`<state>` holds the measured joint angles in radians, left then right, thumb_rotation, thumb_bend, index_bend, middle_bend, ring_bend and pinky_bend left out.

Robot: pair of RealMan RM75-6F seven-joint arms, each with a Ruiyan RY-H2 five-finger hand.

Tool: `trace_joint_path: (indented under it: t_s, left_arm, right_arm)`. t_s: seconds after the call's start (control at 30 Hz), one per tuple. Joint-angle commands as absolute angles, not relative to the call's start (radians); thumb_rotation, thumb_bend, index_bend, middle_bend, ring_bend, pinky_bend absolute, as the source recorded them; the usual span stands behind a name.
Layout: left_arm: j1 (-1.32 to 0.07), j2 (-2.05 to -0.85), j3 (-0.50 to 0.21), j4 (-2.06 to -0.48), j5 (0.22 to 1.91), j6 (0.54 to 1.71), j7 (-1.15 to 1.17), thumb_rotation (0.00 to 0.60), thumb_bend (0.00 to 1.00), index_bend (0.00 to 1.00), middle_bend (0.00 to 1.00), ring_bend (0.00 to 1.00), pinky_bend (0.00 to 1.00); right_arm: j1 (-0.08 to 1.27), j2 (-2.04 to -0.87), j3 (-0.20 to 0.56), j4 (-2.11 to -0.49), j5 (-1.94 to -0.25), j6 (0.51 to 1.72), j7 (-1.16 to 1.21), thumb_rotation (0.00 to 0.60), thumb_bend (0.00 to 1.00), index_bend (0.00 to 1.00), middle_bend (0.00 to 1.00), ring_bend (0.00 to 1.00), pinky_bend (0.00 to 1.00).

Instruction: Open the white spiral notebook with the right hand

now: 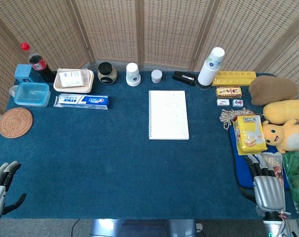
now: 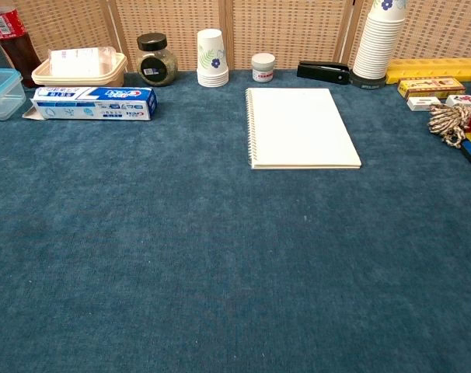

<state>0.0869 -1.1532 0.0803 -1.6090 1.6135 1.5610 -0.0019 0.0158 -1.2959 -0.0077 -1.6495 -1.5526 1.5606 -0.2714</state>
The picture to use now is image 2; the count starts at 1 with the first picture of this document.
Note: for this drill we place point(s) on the white spiral notebook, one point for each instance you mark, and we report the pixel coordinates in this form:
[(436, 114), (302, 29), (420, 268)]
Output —
[(297, 128)]

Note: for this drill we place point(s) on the blue table cloth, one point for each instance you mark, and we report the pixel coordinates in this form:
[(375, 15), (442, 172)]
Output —
[(181, 252)]

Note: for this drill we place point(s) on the small white cream jar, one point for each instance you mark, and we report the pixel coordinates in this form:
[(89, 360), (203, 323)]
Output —
[(263, 68)]

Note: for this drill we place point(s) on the short floral paper cup stack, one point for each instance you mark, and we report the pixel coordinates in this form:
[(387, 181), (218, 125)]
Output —
[(211, 54)]

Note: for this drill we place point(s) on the black stapler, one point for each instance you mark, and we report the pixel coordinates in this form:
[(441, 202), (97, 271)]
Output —
[(321, 72)]

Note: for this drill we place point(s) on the glass jar with black lid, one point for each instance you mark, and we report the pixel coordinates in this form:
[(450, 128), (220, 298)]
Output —
[(157, 64)]

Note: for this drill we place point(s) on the beige plastic tray stack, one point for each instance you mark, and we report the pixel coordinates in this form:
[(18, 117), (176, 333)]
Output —
[(115, 77)]

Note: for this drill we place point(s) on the blue white toothpaste box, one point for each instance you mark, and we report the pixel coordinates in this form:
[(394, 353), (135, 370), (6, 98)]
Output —
[(95, 103)]

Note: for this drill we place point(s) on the woven wooden folding screen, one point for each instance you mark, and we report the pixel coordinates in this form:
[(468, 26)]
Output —
[(286, 31)]

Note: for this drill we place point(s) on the black round base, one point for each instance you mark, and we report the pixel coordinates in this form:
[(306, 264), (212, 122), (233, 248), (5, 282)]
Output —
[(369, 83)]

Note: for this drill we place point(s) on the tall floral paper cup stack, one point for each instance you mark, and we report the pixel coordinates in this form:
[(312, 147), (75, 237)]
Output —
[(377, 46)]

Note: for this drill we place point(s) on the clear plastic package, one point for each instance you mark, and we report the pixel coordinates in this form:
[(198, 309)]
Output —
[(76, 62)]

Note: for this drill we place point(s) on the white tile with red print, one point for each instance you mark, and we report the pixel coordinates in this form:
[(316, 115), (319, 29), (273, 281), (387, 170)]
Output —
[(423, 103)]

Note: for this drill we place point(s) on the yellow red card box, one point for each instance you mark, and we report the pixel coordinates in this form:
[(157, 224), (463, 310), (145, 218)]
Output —
[(430, 87)]

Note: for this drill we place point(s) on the yellow plastic tray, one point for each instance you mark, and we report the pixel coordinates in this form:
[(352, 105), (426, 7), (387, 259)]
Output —
[(433, 70)]

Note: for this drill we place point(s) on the white tile with flower print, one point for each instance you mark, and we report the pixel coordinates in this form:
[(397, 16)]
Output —
[(461, 100)]

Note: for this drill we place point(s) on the cola bottle with red label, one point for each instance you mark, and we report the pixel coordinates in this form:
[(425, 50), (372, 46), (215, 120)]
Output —
[(15, 50)]

